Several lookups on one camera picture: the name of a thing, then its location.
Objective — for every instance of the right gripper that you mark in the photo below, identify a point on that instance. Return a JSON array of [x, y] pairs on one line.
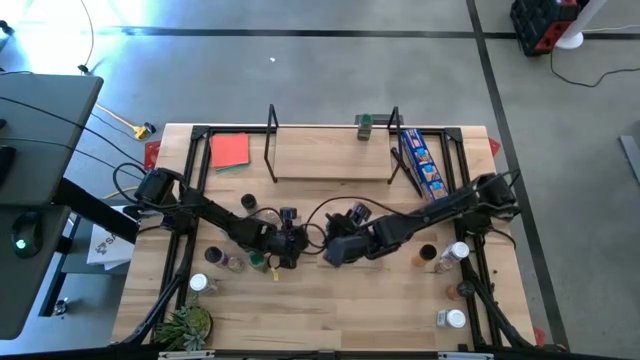
[[342, 227]]

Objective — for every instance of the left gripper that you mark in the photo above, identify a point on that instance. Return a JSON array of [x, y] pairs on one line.
[[291, 242]]

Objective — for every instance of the oregano jar green label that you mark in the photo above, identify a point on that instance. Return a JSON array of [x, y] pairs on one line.
[[257, 260], [365, 129]]

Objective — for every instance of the bagel seasoning jar white lid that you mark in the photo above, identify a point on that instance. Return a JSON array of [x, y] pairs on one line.
[[236, 265], [200, 283], [457, 250], [452, 318]]

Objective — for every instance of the green herb jar black lid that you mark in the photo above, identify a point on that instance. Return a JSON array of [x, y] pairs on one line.
[[248, 201]]

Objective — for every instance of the garlic powder jar purple label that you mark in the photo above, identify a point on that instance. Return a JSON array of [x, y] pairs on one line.
[[215, 255]]

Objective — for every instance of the yellow spice jar black lid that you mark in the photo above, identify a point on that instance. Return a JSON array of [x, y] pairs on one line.
[[425, 253]]

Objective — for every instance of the orange spice jar black lid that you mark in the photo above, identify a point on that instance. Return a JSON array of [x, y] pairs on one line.
[[461, 290]]

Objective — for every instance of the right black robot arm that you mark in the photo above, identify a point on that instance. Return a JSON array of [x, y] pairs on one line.
[[425, 215]]

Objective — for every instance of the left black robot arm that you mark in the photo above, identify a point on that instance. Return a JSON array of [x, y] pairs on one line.
[[220, 215]]

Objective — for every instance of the blue plastic wrap box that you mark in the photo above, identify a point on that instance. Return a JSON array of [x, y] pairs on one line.
[[425, 165]]

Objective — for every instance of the teal paper sheet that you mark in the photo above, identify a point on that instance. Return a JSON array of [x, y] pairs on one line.
[[235, 169]]

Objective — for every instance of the green succulent plant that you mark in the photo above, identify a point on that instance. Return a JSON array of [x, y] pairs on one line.
[[185, 327]]

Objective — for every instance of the red paper pad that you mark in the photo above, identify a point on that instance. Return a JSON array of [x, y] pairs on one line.
[[229, 149]]

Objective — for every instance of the red corner guard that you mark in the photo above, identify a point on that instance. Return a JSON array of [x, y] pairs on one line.
[[151, 155], [493, 146], [538, 336]]

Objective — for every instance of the white printed box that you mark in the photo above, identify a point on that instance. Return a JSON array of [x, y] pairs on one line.
[[110, 247]]

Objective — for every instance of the black device green light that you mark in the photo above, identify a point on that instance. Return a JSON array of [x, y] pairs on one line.
[[22, 240]]

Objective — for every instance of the dark grey side desk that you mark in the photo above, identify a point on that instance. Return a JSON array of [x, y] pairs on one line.
[[40, 150]]

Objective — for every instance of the black and red crate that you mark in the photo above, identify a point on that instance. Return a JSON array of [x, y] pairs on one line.
[[540, 25]]

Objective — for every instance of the white stand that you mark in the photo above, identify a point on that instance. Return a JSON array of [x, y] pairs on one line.
[[570, 39]]

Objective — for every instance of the grey floor plate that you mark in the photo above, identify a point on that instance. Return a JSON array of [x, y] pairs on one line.
[[631, 160]]

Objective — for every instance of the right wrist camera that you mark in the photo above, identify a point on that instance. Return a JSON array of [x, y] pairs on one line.
[[359, 212]]

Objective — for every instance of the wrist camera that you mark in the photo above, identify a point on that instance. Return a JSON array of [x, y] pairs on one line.
[[359, 212], [287, 214]]

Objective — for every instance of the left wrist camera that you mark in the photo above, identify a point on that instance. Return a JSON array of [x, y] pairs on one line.
[[287, 214]]

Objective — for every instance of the wooden shelf black metal frame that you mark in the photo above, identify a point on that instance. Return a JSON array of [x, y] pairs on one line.
[[330, 155]]

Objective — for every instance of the silver metal bracket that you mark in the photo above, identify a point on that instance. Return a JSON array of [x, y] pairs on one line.
[[465, 356], [187, 355]]

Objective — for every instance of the black aluminium table frame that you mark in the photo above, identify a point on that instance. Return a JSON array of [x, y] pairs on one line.
[[235, 131]]

